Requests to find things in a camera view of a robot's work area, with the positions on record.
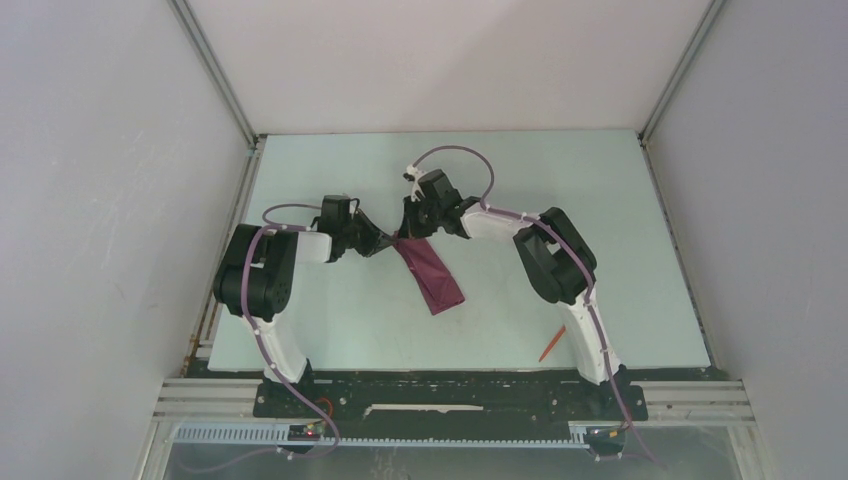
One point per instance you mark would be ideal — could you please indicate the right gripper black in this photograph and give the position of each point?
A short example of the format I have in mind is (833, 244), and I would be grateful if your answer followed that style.
(410, 228)

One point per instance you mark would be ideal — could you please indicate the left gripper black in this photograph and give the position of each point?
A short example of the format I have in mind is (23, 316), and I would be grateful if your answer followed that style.
(372, 243)

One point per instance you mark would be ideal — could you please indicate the magenta cloth napkin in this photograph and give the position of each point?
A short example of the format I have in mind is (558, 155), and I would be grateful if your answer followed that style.
(436, 283)

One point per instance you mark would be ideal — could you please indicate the orange plastic knife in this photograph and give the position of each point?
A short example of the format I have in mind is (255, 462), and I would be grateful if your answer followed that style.
(552, 343)

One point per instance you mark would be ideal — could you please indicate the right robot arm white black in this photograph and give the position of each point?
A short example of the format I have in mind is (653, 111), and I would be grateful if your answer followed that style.
(558, 263)

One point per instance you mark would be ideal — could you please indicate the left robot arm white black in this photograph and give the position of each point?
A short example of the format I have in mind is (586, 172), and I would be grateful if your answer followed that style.
(255, 277)

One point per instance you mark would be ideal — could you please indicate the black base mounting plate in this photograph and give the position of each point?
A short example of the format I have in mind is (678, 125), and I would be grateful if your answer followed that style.
(471, 405)

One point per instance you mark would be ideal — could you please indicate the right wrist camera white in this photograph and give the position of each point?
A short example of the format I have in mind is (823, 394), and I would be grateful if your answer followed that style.
(413, 175)

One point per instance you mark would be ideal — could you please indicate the right corner aluminium post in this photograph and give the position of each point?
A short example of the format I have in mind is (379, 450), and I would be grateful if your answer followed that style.
(684, 63)

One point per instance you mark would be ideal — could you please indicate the corner aluminium post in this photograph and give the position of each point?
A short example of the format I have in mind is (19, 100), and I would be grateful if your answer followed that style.
(199, 41)
(684, 63)

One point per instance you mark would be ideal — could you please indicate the aluminium frame rail front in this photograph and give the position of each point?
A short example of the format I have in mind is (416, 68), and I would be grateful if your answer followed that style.
(221, 411)

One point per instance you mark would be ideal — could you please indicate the left corner aluminium post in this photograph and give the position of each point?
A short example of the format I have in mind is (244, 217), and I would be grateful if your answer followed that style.
(199, 41)

